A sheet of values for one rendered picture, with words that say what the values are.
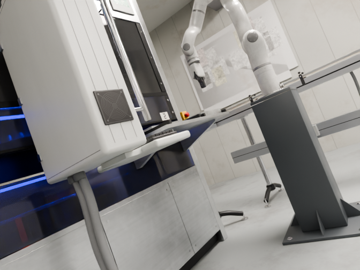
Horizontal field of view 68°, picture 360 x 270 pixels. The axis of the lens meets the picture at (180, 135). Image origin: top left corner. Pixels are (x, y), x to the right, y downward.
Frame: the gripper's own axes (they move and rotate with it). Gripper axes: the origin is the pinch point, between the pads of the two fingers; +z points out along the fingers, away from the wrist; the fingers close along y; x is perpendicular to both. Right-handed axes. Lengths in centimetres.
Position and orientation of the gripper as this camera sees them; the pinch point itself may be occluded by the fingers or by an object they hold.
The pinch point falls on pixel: (202, 84)
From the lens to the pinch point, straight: 185.2
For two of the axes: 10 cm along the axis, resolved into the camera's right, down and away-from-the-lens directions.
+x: 7.4, -3.3, -5.9
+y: -5.7, 1.7, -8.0
